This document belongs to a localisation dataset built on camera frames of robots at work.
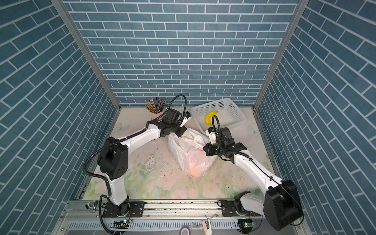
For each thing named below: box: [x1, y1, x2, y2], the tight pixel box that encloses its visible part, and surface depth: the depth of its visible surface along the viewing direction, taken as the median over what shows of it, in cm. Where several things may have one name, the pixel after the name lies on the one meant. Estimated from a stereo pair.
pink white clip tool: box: [201, 218, 212, 235], surface depth 69 cm
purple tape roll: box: [179, 225, 191, 235], surface depth 69 cm
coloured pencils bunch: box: [145, 96, 167, 114], surface depth 107 cm
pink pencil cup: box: [151, 110, 166, 120], surface depth 104 cm
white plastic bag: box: [167, 127, 218, 178], surface depth 86 cm
